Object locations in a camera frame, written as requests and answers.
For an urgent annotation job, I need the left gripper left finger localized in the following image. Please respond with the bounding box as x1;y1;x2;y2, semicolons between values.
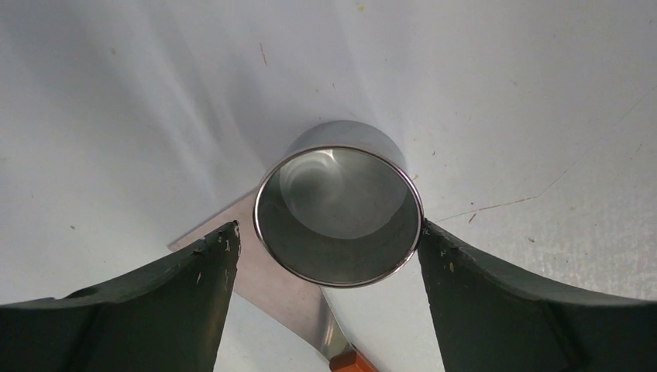
1;221;240;371

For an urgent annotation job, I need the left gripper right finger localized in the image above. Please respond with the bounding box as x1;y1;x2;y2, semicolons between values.
418;221;656;371

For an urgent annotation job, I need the metal scraper red handle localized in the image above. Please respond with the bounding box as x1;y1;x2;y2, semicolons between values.
168;190;378;371

